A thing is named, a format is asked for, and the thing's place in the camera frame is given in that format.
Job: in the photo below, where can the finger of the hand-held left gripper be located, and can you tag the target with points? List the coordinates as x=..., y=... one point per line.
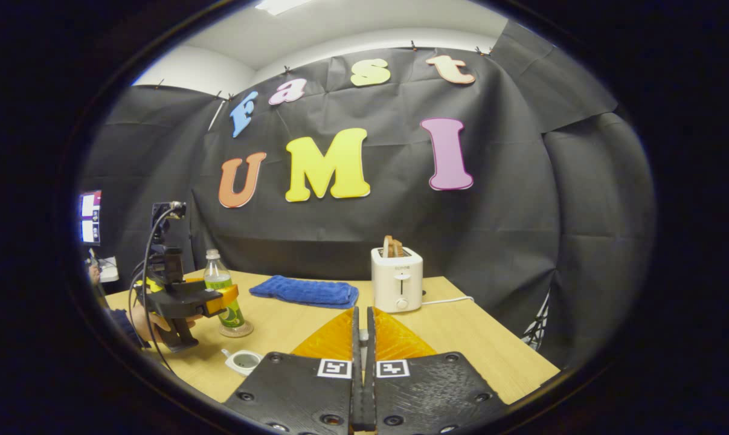
x=224, y=299

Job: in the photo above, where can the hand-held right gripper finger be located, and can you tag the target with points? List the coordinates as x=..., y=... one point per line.
x=356, y=386
x=371, y=386

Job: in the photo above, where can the clear green-label water bottle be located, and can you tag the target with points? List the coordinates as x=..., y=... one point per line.
x=222, y=290

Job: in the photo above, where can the round cork coaster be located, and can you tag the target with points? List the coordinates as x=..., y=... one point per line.
x=237, y=330

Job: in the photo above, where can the white teacup lid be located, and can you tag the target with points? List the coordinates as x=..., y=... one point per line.
x=363, y=336

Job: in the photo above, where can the white side desk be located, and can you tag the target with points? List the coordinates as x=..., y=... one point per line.
x=109, y=270

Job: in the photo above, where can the blue folded towel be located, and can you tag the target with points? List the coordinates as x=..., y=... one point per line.
x=307, y=292

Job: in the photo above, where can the white toaster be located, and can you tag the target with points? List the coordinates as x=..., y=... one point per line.
x=397, y=281

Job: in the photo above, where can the computer monitor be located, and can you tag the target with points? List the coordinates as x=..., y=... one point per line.
x=90, y=217

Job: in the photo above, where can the bread slice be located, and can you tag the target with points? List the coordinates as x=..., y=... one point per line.
x=392, y=246

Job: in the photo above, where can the ceiling light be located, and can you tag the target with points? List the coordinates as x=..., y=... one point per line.
x=279, y=5

